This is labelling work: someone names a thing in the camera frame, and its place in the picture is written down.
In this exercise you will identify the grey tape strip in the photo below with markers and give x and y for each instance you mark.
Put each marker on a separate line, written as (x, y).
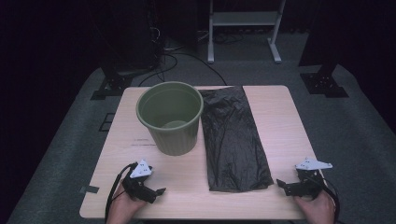
(89, 189)

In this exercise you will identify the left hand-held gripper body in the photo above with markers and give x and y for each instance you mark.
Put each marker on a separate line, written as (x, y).
(138, 186)

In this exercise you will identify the green plastic trash bin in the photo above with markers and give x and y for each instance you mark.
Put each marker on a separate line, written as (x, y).
(174, 141)

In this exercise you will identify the black tape square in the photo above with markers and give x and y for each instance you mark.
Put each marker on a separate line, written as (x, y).
(102, 122)

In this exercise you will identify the person's left hand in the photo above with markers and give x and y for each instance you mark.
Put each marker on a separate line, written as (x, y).
(124, 208)

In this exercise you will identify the person's right hand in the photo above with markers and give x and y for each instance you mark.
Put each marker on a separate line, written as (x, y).
(316, 210)

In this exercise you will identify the white metal stand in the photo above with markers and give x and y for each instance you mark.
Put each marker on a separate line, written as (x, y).
(244, 18)

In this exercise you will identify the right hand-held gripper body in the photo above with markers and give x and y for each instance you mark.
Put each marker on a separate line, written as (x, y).
(306, 183)

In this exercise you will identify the black plastic garbage bag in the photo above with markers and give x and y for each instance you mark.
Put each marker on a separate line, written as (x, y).
(233, 140)

